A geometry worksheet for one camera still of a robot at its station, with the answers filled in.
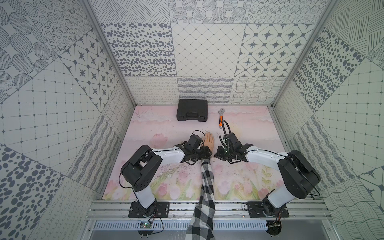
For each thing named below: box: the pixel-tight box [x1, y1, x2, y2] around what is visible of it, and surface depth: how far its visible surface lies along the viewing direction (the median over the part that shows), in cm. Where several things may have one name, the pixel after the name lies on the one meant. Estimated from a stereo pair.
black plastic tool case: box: [176, 99, 208, 122], surface depth 116 cm
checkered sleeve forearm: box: [185, 158, 216, 240], surface depth 71 cm
